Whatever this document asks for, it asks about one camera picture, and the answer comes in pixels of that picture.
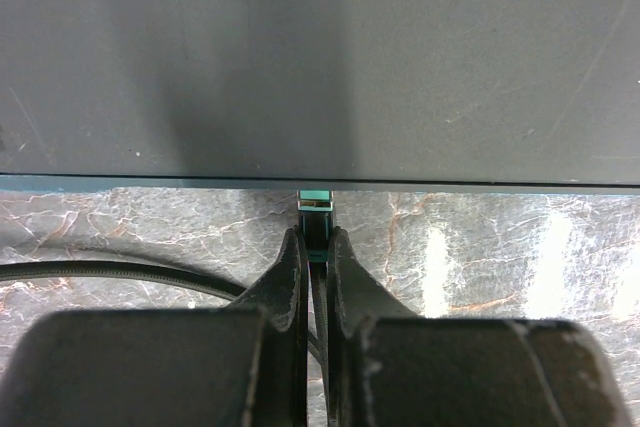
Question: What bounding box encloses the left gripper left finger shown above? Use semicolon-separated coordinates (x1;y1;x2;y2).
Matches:
1;228;308;426

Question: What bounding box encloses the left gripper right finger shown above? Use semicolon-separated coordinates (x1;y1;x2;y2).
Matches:
327;229;632;426

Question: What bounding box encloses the black ethernet cable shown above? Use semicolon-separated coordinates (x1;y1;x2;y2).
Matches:
0;189;335;398

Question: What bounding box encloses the dark grey network switch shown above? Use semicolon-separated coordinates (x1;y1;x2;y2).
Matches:
1;0;639;193

